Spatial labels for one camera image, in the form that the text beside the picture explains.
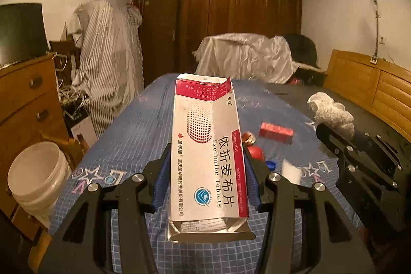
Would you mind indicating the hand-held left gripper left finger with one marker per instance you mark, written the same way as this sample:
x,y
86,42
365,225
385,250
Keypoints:
x,y
162,179

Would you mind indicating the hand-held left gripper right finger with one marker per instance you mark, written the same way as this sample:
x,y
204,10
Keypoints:
x,y
253,185

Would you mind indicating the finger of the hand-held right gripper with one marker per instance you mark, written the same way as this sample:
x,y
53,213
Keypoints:
x,y
330,139

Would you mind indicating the white plush toy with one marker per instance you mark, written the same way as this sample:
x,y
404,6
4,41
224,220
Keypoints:
x,y
334,115

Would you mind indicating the white and red medicine box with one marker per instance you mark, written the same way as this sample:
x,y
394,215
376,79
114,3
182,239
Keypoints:
x,y
205,145

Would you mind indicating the white plastic bucket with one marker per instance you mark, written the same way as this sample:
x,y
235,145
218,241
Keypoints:
x,y
38,174

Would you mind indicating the blue bottle cap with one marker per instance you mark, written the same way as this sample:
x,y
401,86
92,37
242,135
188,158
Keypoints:
x,y
271,165

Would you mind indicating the white tissue pack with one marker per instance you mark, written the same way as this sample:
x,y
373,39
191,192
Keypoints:
x,y
290,172

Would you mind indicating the blue checked bedsheet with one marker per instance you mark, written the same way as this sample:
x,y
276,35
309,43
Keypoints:
x,y
138,139

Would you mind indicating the small red carton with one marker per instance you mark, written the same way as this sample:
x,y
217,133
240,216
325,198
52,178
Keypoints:
x,y
276,132

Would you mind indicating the wooden headboard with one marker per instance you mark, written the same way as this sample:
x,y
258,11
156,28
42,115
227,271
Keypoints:
x,y
362,84

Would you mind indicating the black clothing pile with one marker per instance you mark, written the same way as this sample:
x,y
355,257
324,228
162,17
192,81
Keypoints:
x,y
305,51

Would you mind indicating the white cardboard box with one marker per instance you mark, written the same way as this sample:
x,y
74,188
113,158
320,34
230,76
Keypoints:
x,y
83,131

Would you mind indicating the light wooden chair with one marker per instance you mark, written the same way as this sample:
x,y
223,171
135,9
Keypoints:
x,y
75,145

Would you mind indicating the white plastic bag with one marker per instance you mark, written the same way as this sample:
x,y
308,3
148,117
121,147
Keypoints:
x,y
244,57

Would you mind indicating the striped grey cloth cover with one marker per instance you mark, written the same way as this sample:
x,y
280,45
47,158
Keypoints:
x,y
106,68

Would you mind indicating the tangle of white hangers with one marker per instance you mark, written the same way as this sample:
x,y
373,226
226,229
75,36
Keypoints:
x,y
72,91

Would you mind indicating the thin metal lamp pole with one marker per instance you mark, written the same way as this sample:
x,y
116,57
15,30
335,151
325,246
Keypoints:
x,y
375,10

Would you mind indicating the dark wooden door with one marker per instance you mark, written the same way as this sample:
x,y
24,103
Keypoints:
x,y
157,30

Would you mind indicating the wooden dresser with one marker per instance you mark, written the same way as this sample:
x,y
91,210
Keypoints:
x,y
29,100

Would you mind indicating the dark wooden wardrobe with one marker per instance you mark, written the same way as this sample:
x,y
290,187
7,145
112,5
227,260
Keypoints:
x,y
237,7

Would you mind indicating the dark wooden chair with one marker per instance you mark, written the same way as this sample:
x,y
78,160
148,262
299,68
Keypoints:
x,y
65,47

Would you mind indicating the black flat screen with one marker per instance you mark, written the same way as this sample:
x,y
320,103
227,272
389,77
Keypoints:
x,y
21,31

